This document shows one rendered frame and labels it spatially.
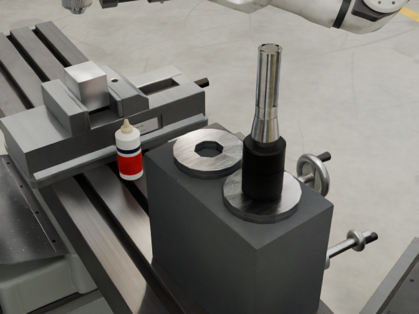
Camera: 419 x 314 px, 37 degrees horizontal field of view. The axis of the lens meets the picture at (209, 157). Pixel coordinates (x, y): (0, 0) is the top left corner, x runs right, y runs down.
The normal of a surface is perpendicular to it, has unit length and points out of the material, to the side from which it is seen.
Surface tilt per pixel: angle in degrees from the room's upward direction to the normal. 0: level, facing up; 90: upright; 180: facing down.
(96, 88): 90
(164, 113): 90
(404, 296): 0
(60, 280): 90
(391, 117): 0
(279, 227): 0
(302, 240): 90
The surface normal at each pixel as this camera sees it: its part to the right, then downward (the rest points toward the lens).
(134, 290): 0.00, -0.80
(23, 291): 0.52, 0.51
